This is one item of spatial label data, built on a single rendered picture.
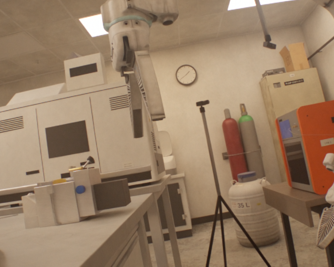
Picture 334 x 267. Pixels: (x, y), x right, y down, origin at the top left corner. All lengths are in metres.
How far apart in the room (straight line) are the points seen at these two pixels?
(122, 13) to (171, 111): 4.01
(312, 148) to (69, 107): 1.21
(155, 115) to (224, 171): 4.09
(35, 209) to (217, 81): 4.10
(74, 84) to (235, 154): 3.01
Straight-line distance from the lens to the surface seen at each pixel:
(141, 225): 0.96
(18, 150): 1.64
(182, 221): 3.82
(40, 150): 1.58
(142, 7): 0.51
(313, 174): 1.47
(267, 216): 3.06
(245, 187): 3.00
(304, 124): 1.46
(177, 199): 3.77
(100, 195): 0.67
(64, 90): 1.84
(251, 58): 4.81
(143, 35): 0.47
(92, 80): 1.53
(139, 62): 0.42
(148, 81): 0.40
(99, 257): 0.41
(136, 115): 0.54
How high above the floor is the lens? 0.99
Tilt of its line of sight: 8 degrees up
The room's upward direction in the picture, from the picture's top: 11 degrees counter-clockwise
